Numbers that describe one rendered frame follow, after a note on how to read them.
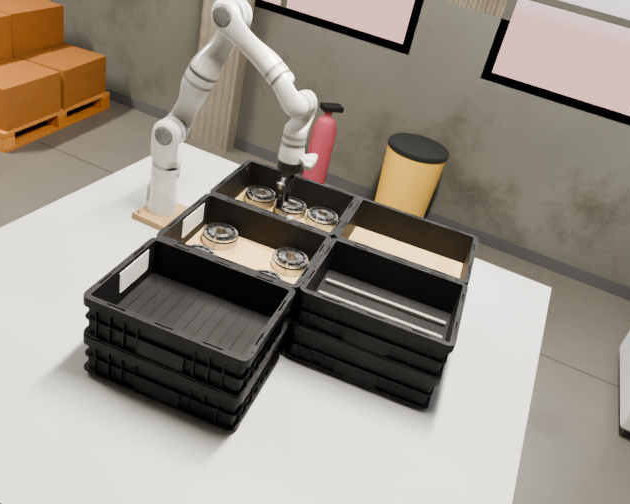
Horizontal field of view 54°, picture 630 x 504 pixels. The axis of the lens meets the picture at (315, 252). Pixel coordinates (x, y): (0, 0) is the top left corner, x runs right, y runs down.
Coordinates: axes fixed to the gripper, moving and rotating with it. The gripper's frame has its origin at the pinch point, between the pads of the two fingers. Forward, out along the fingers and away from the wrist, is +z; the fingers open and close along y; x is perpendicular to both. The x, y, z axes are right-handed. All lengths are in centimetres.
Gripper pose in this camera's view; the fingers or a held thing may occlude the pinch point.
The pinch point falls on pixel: (282, 200)
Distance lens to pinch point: 190.2
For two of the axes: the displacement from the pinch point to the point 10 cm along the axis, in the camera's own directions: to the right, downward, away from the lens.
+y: -2.5, 4.8, -8.4
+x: 9.5, 3.0, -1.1
